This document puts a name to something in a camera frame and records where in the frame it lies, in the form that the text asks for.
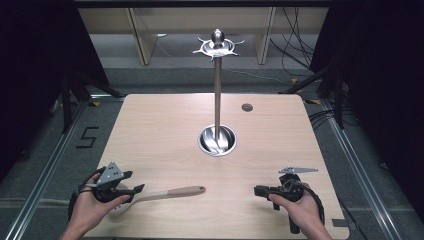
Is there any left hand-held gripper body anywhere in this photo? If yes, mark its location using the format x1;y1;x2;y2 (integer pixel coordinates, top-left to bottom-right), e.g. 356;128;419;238
85;161;136;204

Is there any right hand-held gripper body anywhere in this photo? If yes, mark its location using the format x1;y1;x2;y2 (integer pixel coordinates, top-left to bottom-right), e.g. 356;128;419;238
266;166;319;235

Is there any white spoon with wooden handle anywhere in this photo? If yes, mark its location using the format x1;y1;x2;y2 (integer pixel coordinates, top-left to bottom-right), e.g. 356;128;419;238
111;185;207;215

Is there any person's right hand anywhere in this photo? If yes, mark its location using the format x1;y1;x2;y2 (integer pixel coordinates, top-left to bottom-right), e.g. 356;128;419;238
267;181;325;236

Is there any person's left hand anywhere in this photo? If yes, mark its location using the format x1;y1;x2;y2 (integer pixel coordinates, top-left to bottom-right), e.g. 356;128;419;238
68;181;131;235

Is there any grey tape patch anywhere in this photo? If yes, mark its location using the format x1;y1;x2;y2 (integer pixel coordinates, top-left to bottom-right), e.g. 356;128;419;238
331;217;350;230

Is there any black metal stand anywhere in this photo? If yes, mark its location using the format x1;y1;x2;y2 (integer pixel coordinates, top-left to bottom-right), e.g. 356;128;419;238
58;70;126;135
279;59;346;130

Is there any steel utensil rack with hooks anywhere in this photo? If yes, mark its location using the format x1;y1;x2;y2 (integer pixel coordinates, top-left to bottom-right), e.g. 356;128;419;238
191;28;246;158

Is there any dark curtain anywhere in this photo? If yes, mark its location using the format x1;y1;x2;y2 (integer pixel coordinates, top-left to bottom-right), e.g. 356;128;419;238
309;3;424;214
0;3;111;183

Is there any light wooden shelf unit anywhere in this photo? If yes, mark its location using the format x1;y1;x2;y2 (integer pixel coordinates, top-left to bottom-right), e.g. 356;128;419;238
77;7;330;66

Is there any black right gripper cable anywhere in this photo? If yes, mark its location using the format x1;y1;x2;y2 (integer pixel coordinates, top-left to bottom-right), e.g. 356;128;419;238
289;179;326;226

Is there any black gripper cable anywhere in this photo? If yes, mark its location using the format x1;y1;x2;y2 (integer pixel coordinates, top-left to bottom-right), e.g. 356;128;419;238
67;165;108;222
289;179;326;226

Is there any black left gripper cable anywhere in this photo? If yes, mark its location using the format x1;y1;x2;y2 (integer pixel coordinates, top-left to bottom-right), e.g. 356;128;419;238
67;165;108;222

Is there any aluminium floor rail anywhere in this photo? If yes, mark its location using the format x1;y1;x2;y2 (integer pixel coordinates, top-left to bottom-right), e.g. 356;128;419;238
318;99;402;240
3;94;128;240

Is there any black floor cables bundle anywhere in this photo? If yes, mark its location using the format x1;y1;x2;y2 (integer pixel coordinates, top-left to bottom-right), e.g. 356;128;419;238
268;7;318;78

